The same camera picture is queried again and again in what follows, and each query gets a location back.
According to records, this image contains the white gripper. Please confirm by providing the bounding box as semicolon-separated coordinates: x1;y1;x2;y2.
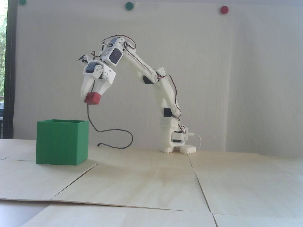
80;60;116;102

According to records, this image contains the red block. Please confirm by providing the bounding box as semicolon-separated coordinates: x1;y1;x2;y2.
84;92;102;105

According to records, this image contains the green box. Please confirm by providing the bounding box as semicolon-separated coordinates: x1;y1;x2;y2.
36;119;89;165

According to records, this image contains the black camera cable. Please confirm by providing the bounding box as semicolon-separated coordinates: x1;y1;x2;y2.
86;103;134;149

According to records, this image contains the red black wrist servo wire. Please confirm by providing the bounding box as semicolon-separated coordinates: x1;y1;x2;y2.
101;35;137;51

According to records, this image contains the red black arm servo wire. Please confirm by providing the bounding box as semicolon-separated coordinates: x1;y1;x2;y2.
125;47;186;136

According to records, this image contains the dark window frame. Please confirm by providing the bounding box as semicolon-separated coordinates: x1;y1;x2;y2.
2;0;18;139

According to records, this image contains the white power cable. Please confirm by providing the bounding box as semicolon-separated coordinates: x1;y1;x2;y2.
193;133;202;150

